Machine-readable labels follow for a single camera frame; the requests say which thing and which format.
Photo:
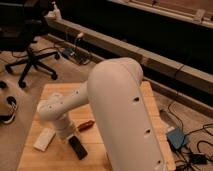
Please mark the power strip with plugs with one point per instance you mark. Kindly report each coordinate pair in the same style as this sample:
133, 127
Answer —
71, 54

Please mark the black office chair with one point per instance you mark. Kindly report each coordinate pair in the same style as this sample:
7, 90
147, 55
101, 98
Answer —
20, 22

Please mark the red chili pepper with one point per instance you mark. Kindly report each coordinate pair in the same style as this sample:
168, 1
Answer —
86, 125

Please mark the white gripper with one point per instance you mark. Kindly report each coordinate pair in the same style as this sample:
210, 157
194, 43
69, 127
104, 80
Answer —
64, 128

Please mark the white rectangular block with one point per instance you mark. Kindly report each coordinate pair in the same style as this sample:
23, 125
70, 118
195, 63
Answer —
44, 139

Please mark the black eraser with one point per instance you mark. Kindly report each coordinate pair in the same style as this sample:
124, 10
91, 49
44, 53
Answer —
78, 147

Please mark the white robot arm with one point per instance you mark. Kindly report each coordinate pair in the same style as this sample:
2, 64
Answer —
113, 93

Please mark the white spray bottle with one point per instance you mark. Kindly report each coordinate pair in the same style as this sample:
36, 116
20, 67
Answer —
55, 13

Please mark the blue electronic box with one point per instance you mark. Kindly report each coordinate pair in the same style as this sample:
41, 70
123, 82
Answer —
176, 138

